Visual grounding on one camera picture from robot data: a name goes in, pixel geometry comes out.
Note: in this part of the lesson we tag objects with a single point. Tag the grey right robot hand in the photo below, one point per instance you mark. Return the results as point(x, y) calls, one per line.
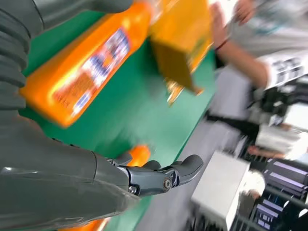
point(47, 185)

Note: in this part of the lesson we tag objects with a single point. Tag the person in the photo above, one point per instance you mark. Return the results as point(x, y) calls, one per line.
point(276, 38)

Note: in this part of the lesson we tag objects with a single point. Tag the yellow film-wrapped flat box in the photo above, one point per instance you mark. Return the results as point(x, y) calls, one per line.
point(178, 32)

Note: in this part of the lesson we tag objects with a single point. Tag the green mat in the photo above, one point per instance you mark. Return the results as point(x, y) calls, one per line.
point(144, 121)

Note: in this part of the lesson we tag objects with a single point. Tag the white box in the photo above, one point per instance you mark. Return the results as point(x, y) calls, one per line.
point(217, 191)

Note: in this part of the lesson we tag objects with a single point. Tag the black equipment rack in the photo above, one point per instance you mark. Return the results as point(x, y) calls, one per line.
point(284, 178)

